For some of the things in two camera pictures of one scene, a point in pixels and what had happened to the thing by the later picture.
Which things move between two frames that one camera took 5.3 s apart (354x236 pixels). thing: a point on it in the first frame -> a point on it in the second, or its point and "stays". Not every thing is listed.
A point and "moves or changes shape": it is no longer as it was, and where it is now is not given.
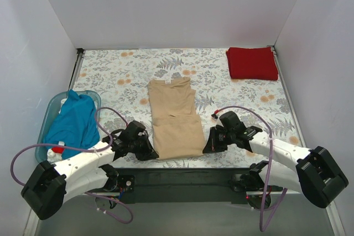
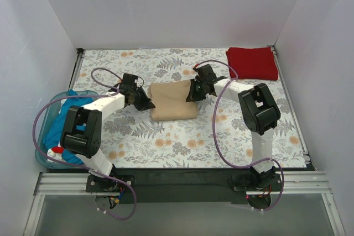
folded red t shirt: [255, 63] stays
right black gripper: [218, 140] -> [195, 90]
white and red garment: [55, 154] stays
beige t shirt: [176, 123] moves or changes shape
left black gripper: [142, 147] -> [140, 98]
